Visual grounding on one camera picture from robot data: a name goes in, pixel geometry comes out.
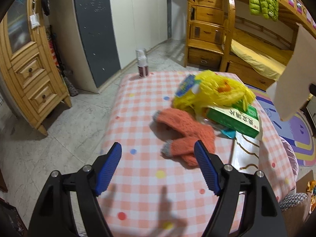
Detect white brown striped wrapper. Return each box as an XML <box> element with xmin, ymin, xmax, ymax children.
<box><xmin>230</xmin><ymin>132</ymin><xmax>260</xmax><ymax>174</ymax></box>

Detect green medicine box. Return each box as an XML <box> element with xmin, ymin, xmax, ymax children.
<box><xmin>206</xmin><ymin>105</ymin><xmax>260</xmax><ymax>138</ymax></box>

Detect brown leather pouch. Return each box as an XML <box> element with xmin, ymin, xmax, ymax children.
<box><xmin>266</xmin><ymin>24</ymin><xmax>315</xmax><ymax>121</ymax></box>

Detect pink trash bag bin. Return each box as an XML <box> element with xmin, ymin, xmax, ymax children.
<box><xmin>280</xmin><ymin>137</ymin><xmax>299</xmax><ymax>181</ymax></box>

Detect orange knitted gloves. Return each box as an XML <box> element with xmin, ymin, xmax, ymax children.
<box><xmin>153</xmin><ymin>108</ymin><xmax>215</xmax><ymax>167</ymax></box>

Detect yellow bed sheet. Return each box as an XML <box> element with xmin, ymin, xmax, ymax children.
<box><xmin>230</xmin><ymin>39</ymin><xmax>286</xmax><ymax>81</ymax></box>

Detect rainbow oval rug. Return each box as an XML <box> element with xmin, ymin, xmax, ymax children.
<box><xmin>248</xmin><ymin>85</ymin><xmax>315</xmax><ymax>166</ymax></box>

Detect pink checkered tablecloth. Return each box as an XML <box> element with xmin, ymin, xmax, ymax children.
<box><xmin>97</xmin><ymin>71</ymin><xmax>297</xmax><ymax>237</ymax></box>

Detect wooden bunk bed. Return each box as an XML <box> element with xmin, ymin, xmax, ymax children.
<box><xmin>220</xmin><ymin>0</ymin><xmax>315</xmax><ymax>90</ymax></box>

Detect yellow yarn doll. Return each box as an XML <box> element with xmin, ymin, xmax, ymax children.
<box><xmin>172</xmin><ymin>70</ymin><xmax>256</xmax><ymax>115</ymax></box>

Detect green puffer jacket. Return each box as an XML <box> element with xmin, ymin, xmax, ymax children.
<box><xmin>249</xmin><ymin>0</ymin><xmax>278</xmax><ymax>22</ymax></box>

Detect cardboard box on floor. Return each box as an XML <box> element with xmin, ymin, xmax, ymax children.
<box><xmin>280</xmin><ymin>170</ymin><xmax>315</xmax><ymax>236</ymax></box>

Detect spray bottle white cap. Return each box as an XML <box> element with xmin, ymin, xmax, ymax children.
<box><xmin>135</xmin><ymin>49</ymin><xmax>149</xmax><ymax>78</ymax></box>

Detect wooden stair drawers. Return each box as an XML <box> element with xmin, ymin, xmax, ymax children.
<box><xmin>184</xmin><ymin>0</ymin><xmax>236</xmax><ymax>72</ymax></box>

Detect wooden cabinet with drawers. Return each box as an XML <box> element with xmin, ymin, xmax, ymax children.
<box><xmin>1</xmin><ymin>0</ymin><xmax>72</xmax><ymax>136</ymax></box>

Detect white wardrobe with portholes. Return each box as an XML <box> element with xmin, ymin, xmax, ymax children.
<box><xmin>72</xmin><ymin>0</ymin><xmax>173</xmax><ymax>92</ymax></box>

